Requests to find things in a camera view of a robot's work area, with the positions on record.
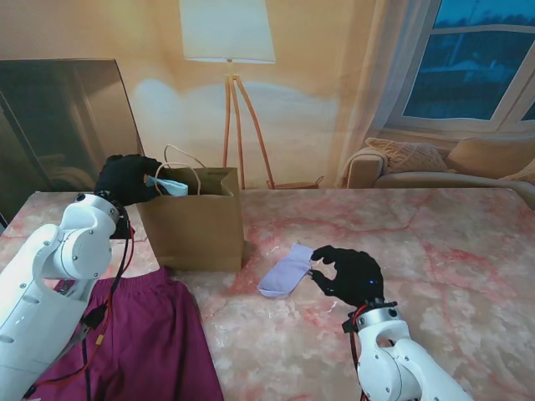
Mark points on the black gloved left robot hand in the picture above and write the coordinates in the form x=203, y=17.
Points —
x=123, y=179

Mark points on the plain beige cushion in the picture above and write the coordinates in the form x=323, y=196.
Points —
x=489, y=156

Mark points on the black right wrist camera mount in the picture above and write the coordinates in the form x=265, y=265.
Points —
x=349, y=326

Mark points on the lilac sock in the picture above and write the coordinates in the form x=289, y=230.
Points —
x=286, y=271

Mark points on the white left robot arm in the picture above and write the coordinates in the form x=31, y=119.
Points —
x=54, y=271

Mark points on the sheer cream curtain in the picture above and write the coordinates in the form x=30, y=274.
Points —
x=376, y=83

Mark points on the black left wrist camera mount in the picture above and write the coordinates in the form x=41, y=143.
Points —
x=122, y=229

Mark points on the tripod floor lamp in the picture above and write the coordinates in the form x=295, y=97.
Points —
x=227, y=33

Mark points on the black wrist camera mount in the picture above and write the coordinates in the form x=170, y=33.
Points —
x=349, y=326
x=122, y=229

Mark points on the kraft paper bag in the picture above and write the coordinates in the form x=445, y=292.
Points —
x=200, y=234

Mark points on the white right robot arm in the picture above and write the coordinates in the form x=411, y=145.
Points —
x=397, y=359

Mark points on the beige sofa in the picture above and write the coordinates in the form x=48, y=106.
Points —
x=418, y=180

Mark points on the light blue sock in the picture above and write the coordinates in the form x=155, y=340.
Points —
x=173, y=188

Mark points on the dark glass panel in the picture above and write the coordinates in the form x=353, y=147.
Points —
x=62, y=125

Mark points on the wicker basket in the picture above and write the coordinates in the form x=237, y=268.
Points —
x=297, y=184

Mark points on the maroon shorts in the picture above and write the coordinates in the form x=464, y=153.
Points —
x=159, y=342

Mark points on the cream knitted cushion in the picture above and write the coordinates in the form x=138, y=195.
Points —
x=407, y=156

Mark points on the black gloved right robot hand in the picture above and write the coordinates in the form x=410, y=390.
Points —
x=355, y=280

